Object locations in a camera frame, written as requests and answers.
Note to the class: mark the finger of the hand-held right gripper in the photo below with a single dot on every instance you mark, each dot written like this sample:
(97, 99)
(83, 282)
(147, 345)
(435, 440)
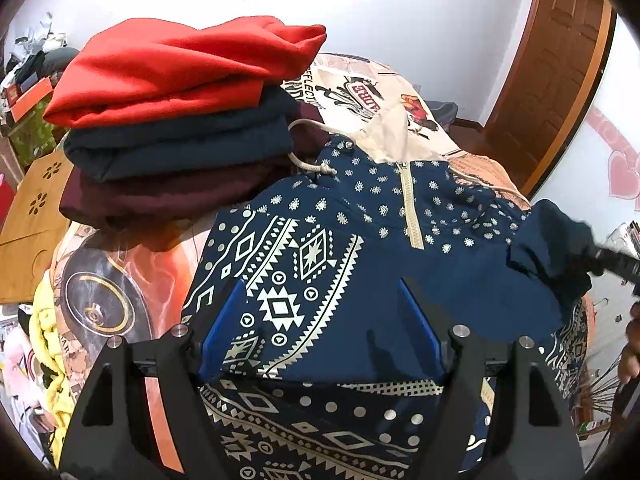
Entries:
(612, 262)

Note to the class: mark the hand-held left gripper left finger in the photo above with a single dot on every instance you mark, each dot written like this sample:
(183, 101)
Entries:
(225, 325)

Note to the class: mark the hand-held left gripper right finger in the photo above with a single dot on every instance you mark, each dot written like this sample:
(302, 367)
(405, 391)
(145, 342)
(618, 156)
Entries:
(419, 322)

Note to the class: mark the navy patterned hoodie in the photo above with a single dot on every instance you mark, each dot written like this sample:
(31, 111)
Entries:
(350, 310)

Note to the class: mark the person's right hand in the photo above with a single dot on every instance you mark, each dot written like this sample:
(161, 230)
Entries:
(631, 345)

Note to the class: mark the printed blanket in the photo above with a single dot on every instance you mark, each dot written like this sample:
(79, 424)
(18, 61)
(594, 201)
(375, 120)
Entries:
(125, 285)

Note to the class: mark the maroon folded garment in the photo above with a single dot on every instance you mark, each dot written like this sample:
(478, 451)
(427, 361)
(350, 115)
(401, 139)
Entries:
(165, 197)

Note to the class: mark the yellow garment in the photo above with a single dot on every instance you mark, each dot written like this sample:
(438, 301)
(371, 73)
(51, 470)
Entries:
(50, 340)

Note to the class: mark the wooden door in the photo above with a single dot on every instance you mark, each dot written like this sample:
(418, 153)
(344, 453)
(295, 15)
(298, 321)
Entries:
(555, 70)

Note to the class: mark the navy folded garment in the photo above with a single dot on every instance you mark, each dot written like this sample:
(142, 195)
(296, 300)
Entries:
(175, 147)

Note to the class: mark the pink plush toy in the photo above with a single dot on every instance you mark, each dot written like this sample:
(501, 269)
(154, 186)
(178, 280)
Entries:
(15, 360)

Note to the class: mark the dark cloth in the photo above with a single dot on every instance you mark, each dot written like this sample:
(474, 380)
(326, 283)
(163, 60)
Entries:
(442, 110)

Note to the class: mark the red box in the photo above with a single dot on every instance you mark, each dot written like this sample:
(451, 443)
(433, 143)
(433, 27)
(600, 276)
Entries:
(5, 200)

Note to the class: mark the red folded garment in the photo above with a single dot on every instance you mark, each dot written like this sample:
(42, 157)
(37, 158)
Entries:
(175, 70)

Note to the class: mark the green bag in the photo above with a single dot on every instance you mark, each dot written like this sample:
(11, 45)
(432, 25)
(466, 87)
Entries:
(30, 135)

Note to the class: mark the orange box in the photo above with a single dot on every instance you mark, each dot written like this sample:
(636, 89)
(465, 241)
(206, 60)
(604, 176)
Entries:
(30, 97)

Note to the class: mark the pink heart wall decoration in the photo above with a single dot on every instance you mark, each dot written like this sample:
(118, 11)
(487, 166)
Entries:
(620, 170)

